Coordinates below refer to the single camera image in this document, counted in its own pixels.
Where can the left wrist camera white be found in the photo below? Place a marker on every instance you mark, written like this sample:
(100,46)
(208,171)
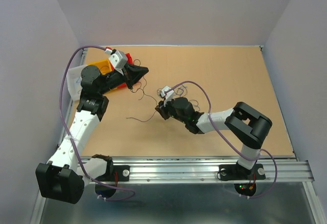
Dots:
(117,59)

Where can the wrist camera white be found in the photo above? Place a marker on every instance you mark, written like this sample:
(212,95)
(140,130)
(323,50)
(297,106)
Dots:
(117,59)
(167,93)

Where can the aluminium rail frame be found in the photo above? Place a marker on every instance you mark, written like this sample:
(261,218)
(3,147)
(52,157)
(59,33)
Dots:
(173,172)

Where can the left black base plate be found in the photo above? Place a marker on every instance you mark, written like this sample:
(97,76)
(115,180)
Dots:
(120,174)

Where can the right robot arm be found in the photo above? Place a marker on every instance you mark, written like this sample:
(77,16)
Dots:
(249,125)

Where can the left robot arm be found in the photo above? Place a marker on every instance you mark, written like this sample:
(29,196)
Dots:
(64,176)

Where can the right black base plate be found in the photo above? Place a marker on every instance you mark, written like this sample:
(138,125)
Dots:
(235,172)

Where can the yellow plastic bin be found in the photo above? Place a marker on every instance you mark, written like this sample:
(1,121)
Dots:
(104,66)

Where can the white plastic bin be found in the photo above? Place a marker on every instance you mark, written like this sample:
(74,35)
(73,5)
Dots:
(73,79)

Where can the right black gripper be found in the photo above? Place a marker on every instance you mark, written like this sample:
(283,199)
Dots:
(162,109)

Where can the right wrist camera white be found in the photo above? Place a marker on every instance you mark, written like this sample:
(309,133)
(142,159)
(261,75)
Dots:
(167,93)

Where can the red plastic bin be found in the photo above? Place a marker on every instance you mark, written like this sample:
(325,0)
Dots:
(129,58)

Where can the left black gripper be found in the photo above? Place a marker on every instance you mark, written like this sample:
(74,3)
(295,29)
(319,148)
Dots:
(132,74)

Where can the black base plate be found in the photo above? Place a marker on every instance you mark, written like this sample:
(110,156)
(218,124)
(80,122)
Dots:
(120,174)
(235,172)

